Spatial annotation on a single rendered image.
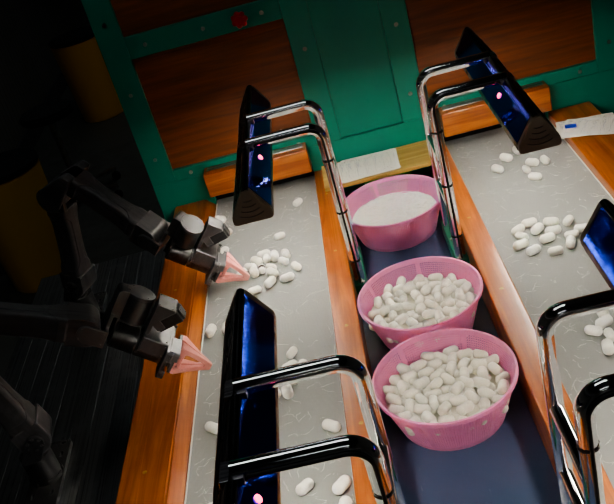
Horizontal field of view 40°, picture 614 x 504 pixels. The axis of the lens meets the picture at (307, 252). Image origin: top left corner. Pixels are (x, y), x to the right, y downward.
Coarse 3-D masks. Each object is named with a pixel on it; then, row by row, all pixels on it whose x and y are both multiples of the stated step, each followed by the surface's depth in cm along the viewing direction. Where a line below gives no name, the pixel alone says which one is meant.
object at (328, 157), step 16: (256, 112) 193; (272, 112) 192; (288, 112) 192; (320, 112) 193; (288, 128) 179; (304, 128) 178; (320, 128) 179; (240, 144) 181; (256, 144) 179; (320, 144) 180; (336, 176) 184; (336, 192) 185; (336, 208) 188; (352, 224) 208; (352, 240) 192; (352, 256) 194
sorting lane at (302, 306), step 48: (288, 192) 243; (240, 240) 225; (288, 240) 218; (288, 288) 198; (288, 336) 182; (336, 384) 164; (192, 432) 162; (288, 432) 156; (192, 480) 151; (288, 480) 145; (336, 480) 142
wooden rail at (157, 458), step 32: (160, 288) 209; (192, 288) 205; (192, 320) 193; (160, 384) 174; (192, 384) 174; (160, 416) 165; (192, 416) 166; (128, 448) 159; (160, 448) 157; (128, 480) 152; (160, 480) 150
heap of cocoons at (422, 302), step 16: (384, 288) 188; (400, 288) 186; (416, 288) 185; (432, 288) 184; (448, 288) 181; (464, 288) 180; (384, 304) 185; (400, 304) 180; (416, 304) 180; (432, 304) 178; (448, 304) 177; (464, 304) 175; (384, 320) 177; (400, 320) 176; (416, 320) 174; (432, 320) 173
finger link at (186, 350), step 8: (184, 344) 163; (184, 352) 163; (192, 352) 164; (200, 360) 166; (168, 368) 164; (176, 368) 165; (184, 368) 166; (192, 368) 166; (200, 368) 167; (208, 368) 167
